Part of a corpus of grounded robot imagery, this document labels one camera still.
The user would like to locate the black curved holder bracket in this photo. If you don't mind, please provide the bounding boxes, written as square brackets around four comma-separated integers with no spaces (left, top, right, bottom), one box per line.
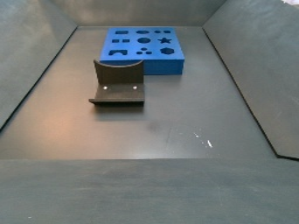
[87,60,145,105]

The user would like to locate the blue shape sorter block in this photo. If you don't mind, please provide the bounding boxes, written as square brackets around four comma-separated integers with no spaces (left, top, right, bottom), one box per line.
[98,27,184,75]

